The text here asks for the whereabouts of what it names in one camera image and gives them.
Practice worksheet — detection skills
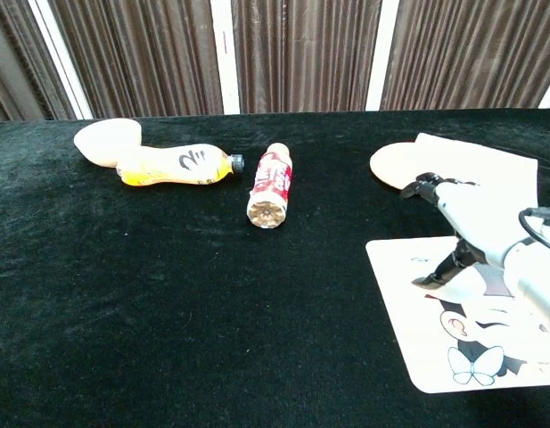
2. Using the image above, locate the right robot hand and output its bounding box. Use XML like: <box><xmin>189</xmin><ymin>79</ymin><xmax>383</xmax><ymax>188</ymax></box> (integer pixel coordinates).
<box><xmin>399</xmin><ymin>172</ymin><xmax>538</xmax><ymax>289</ymax></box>

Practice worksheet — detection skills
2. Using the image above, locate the white computer mouse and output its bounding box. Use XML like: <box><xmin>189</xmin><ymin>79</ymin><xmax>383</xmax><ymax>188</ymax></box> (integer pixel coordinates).
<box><xmin>428</xmin><ymin>262</ymin><xmax>516</xmax><ymax>307</ymax></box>

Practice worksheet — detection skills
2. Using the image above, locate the cartoon girl mouse pad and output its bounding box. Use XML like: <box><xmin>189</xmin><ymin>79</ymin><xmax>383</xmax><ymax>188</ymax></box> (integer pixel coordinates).
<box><xmin>365</xmin><ymin>235</ymin><xmax>550</xmax><ymax>394</ymax></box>

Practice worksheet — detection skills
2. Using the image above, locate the white folded cloth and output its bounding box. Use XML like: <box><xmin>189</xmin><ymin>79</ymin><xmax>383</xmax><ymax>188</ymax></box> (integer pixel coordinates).
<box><xmin>414</xmin><ymin>132</ymin><xmax>539</xmax><ymax>210</ymax></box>

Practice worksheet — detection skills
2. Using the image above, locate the round woven coaster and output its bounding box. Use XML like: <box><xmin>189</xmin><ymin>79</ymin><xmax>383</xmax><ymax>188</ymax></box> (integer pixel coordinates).
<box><xmin>369</xmin><ymin>142</ymin><xmax>440</xmax><ymax>192</ymax></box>

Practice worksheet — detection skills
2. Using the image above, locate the brown pleated curtain panel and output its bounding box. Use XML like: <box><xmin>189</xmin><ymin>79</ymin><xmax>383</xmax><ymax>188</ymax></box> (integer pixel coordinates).
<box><xmin>0</xmin><ymin>0</ymin><xmax>78</xmax><ymax>126</ymax></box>
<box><xmin>231</xmin><ymin>0</ymin><xmax>383</xmax><ymax>114</ymax></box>
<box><xmin>380</xmin><ymin>0</ymin><xmax>550</xmax><ymax>111</ymax></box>
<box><xmin>48</xmin><ymin>0</ymin><xmax>225</xmax><ymax>119</ymax></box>

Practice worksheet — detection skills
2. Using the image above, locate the red label coffee bottle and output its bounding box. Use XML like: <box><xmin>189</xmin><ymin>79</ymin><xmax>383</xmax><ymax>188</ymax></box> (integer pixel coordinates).
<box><xmin>246</xmin><ymin>142</ymin><xmax>294</xmax><ymax>229</ymax></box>

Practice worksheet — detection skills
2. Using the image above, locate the black velvet tablecloth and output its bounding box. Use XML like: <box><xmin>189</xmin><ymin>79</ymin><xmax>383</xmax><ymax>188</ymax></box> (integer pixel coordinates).
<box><xmin>0</xmin><ymin>108</ymin><xmax>550</xmax><ymax>428</ymax></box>

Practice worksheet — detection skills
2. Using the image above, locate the orange drink bottle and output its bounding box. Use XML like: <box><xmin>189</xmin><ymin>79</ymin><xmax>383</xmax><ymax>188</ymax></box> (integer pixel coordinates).
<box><xmin>116</xmin><ymin>143</ymin><xmax>245</xmax><ymax>187</ymax></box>

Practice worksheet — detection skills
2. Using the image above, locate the white bowl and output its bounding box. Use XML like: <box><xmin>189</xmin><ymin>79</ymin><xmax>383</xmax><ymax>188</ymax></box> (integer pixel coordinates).
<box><xmin>73</xmin><ymin>118</ymin><xmax>144</xmax><ymax>169</ymax></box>

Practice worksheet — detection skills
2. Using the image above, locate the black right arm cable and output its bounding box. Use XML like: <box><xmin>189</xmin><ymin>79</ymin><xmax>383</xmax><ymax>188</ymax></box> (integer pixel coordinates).
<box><xmin>518</xmin><ymin>207</ymin><xmax>550</xmax><ymax>256</ymax></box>

